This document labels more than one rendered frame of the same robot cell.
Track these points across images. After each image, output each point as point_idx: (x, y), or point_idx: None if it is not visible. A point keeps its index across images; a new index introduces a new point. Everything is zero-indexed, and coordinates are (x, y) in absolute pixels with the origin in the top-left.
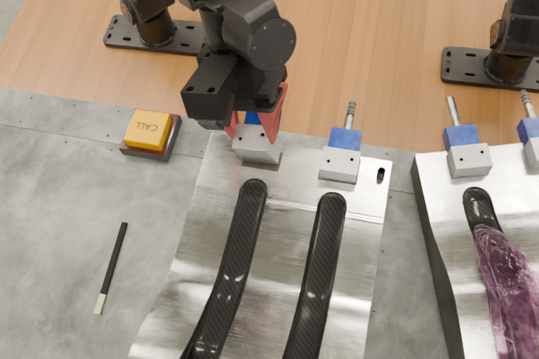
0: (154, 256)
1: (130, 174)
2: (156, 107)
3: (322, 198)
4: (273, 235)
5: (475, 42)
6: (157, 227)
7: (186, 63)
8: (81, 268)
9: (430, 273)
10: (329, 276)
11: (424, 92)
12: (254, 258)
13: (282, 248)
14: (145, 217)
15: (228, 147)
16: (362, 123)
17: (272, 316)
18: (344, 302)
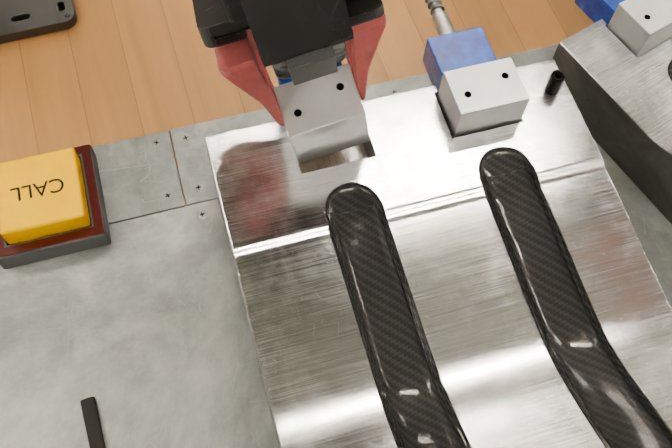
0: (187, 433)
1: (43, 300)
2: (26, 152)
3: (481, 168)
4: (436, 272)
5: None
6: (161, 374)
7: (41, 51)
8: None
9: (670, 226)
10: (575, 298)
11: None
12: (429, 330)
13: (468, 288)
14: (125, 368)
15: (256, 151)
16: (422, 36)
17: (539, 419)
18: (630, 328)
